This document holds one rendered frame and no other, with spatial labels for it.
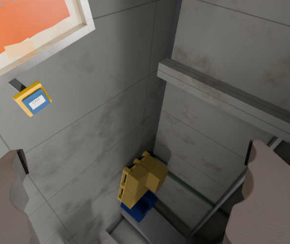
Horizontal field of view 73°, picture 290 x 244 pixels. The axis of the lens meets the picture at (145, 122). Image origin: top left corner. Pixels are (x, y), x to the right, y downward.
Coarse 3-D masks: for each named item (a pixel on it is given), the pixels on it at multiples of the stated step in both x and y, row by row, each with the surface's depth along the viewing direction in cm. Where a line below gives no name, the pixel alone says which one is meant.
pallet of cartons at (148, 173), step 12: (144, 156) 556; (132, 168) 506; (144, 168) 513; (156, 168) 523; (132, 180) 493; (144, 180) 515; (156, 180) 508; (120, 192) 564; (132, 192) 516; (144, 192) 588; (132, 204) 549
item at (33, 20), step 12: (24, 0) 69; (36, 0) 72; (48, 0) 76; (60, 0) 79; (24, 12) 71; (36, 12) 74; (48, 12) 78; (60, 12) 81; (24, 24) 73; (36, 24) 76; (48, 24) 80
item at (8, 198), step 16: (0, 160) 10; (16, 160) 10; (0, 176) 9; (16, 176) 9; (0, 192) 8; (16, 192) 9; (0, 208) 7; (16, 208) 7; (0, 224) 7; (16, 224) 7; (0, 240) 6; (16, 240) 6; (32, 240) 6
